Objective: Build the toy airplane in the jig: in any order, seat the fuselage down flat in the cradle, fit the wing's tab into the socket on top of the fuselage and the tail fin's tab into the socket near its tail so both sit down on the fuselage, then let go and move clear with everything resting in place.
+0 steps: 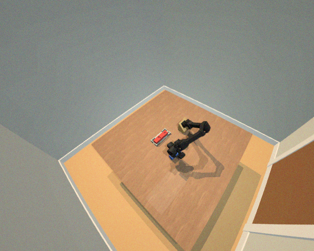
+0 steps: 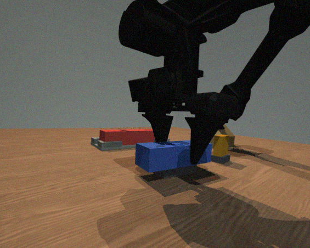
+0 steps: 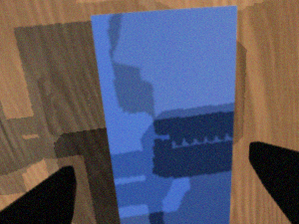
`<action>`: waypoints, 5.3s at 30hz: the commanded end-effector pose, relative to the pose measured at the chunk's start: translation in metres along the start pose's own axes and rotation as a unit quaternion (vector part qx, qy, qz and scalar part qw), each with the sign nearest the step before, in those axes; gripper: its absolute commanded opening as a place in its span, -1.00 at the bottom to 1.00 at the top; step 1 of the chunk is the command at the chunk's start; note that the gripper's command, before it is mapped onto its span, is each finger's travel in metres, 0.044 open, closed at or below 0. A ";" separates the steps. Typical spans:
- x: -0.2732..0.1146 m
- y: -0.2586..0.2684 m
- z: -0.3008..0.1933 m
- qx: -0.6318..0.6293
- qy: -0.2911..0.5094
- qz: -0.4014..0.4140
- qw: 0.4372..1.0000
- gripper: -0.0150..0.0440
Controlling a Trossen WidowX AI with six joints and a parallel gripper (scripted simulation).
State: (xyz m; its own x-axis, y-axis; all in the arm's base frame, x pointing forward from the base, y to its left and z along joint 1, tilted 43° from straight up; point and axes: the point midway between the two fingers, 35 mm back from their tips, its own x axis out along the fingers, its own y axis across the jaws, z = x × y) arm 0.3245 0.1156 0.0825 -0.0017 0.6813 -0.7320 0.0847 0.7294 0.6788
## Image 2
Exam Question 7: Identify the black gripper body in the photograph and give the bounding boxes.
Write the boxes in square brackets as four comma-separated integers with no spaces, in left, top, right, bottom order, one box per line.
[138,59,240,119]

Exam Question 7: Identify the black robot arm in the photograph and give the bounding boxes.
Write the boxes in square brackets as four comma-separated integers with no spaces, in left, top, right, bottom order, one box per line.
[119,0,310,121]

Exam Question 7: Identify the blue rectangular bar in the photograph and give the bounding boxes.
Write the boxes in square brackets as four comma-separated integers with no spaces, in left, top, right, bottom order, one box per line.
[135,140,212,172]

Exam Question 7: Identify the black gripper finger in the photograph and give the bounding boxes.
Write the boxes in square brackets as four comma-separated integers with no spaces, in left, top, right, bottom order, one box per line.
[185,117,228,165]
[142,114,173,142]

